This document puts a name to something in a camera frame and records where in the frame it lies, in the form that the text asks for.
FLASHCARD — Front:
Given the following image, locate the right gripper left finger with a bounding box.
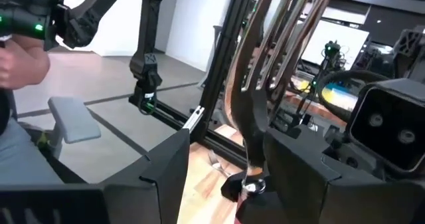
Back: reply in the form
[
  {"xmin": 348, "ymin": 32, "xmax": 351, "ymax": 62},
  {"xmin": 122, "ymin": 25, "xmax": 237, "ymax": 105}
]
[{"xmin": 0, "ymin": 128, "xmax": 191, "ymax": 224}]

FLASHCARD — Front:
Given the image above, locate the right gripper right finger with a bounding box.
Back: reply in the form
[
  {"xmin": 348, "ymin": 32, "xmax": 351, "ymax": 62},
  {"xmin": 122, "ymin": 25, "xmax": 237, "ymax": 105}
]
[{"xmin": 234, "ymin": 126, "xmax": 425, "ymax": 224}]

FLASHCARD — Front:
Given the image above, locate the gray padded stool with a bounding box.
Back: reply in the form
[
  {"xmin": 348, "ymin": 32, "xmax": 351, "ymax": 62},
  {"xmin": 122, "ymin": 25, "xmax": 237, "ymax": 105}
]
[{"xmin": 36, "ymin": 96, "xmax": 102, "ymax": 158}]

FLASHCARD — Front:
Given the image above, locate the person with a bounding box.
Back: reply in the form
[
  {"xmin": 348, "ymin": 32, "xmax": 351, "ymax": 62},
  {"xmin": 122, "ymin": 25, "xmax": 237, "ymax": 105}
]
[{"xmin": 0, "ymin": 34, "xmax": 64, "ymax": 185}]

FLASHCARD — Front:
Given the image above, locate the black device with green light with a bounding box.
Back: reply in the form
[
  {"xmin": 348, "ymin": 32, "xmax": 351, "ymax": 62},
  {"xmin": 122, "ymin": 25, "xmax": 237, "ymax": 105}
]
[{"xmin": 322, "ymin": 40, "xmax": 348, "ymax": 70}]

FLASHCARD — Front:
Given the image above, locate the white board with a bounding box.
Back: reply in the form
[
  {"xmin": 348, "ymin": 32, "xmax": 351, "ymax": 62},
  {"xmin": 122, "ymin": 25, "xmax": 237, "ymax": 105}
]
[{"xmin": 300, "ymin": 19, "xmax": 370, "ymax": 71}]

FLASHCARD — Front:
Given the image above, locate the person's hand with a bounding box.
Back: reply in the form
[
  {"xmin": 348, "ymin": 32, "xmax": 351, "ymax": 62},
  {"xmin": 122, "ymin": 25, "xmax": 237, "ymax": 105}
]
[{"xmin": 0, "ymin": 34, "xmax": 51, "ymax": 90}]

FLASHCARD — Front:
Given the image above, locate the black two-lens camera box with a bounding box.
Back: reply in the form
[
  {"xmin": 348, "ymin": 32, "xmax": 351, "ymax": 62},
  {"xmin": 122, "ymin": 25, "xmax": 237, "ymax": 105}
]
[{"xmin": 346, "ymin": 78, "xmax": 425, "ymax": 175}]

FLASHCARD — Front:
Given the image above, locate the black cable loop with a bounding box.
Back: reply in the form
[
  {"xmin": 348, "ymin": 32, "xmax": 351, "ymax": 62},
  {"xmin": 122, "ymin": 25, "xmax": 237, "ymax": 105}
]
[{"xmin": 317, "ymin": 69, "xmax": 391, "ymax": 124}]

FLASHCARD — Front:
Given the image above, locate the black metal frame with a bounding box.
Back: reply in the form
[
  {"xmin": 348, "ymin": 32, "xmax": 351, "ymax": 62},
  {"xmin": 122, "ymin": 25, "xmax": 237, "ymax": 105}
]
[{"xmin": 128, "ymin": 0, "xmax": 258, "ymax": 170}]

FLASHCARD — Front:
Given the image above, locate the black metal bracket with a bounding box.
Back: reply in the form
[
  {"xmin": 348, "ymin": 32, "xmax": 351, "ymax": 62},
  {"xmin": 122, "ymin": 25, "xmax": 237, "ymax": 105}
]
[{"xmin": 393, "ymin": 26, "xmax": 425, "ymax": 82}]

